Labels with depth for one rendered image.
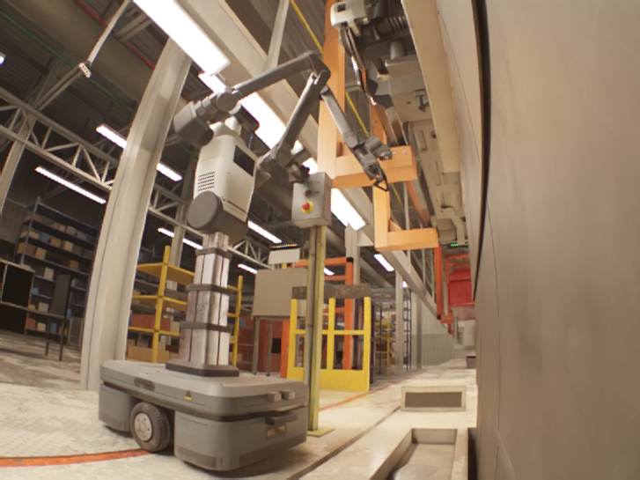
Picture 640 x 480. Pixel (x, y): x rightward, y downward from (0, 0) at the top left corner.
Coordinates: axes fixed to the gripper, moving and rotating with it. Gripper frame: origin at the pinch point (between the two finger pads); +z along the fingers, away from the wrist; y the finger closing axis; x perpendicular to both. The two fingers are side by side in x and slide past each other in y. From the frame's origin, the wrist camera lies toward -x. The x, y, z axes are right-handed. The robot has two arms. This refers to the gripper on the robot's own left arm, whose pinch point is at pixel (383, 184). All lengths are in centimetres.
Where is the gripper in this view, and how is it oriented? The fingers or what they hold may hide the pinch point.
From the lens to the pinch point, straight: 136.9
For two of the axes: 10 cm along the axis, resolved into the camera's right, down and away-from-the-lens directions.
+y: 4.2, 3.1, 8.6
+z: 4.2, 7.7, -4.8
